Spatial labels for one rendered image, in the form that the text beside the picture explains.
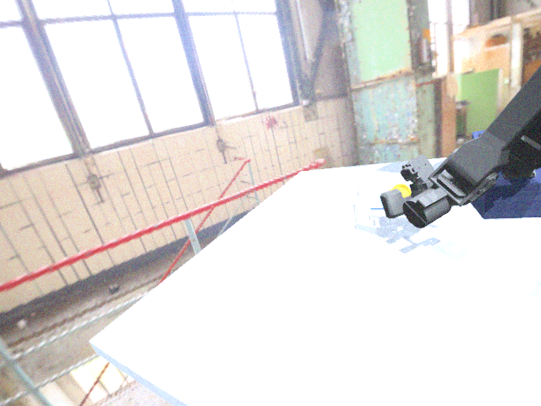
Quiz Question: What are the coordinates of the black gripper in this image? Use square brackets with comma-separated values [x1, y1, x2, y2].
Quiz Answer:
[380, 172, 453, 219]

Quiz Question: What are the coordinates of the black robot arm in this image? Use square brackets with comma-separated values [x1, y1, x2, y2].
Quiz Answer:
[401, 66, 541, 228]

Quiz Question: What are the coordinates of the yellow plate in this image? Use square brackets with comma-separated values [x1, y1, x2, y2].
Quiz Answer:
[389, 183, 411, 197]

